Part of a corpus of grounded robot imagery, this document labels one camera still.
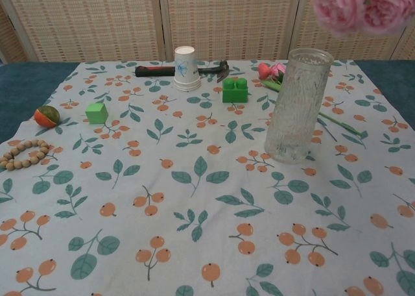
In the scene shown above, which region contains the pink rose bouquet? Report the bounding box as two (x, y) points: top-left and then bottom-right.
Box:
(310, 0), (415, 39)

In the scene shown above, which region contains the red rosebud artificial flower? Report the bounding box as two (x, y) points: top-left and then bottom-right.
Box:
(257, 62), (366, 138)

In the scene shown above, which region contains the transparent textured glass vase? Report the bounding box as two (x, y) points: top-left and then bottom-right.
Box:
(264, 47), (335, 164)

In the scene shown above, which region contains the pink cloth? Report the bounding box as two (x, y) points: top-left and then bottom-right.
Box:
(270, 63), (288, 86)

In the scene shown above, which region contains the leaf and berry print tablecloth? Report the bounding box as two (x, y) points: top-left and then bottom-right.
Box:
(0, 59), (415, 296)

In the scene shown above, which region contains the green toy building brick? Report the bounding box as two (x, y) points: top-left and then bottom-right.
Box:
(222, 77), (250, 104)

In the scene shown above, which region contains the white paper cup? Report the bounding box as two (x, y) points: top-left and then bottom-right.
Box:
(173, 45), (201, 92)

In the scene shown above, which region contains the red black claw hammer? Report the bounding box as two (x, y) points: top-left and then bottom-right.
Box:
(135, 60), (230, 83)

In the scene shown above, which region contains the green cube block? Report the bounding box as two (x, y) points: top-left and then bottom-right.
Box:
(85, 103), (109, 125)

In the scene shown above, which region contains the woven bamboo folding screen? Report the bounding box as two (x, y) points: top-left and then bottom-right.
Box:
(0, 0), (415, 65)

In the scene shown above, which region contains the orange green toy ball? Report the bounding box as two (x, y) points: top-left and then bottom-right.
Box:
(34, 105), (61, 128)

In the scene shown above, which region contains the wooden bead bracelet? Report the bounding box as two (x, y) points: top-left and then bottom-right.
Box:
(0, 139), (50, 170)

